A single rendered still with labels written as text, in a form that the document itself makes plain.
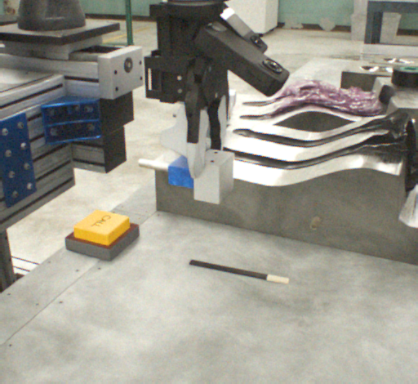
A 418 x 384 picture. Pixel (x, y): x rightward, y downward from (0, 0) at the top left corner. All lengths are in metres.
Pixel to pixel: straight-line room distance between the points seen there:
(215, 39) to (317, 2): 7.55
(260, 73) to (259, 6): 6.85
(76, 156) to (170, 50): 0.66
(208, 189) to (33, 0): 0.70
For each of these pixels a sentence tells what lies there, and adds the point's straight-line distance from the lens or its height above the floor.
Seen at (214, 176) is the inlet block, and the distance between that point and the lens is 0.68.
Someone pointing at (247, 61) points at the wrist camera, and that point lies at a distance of 0.62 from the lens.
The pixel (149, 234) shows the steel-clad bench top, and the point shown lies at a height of 0.80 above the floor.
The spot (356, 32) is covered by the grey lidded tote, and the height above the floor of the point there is 0.11.
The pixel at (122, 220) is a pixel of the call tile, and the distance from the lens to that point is 0.80.
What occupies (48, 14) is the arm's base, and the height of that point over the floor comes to 1.07.
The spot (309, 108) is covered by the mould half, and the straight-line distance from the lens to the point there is 1.13.
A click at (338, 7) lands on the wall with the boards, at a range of 8.13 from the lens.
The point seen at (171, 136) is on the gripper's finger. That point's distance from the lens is 0.67.
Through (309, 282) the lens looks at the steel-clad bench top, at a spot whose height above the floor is 0.80.
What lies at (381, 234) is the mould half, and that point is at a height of 0.84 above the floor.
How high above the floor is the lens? 1.22
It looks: 24 degrees down
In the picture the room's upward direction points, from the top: straight up
